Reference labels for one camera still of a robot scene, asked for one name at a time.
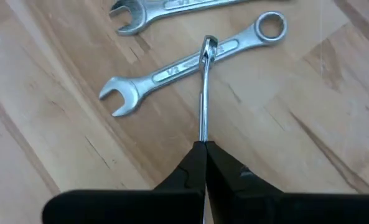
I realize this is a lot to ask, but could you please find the chrome combination wrench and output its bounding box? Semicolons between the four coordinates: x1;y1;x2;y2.
108;0;292;36
98;11;289;118
198;34;219;143

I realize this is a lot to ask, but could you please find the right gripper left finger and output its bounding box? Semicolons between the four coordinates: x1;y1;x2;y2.
42;141;207;224

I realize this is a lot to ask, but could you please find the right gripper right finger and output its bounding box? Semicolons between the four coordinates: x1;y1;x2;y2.
206;142;369;224

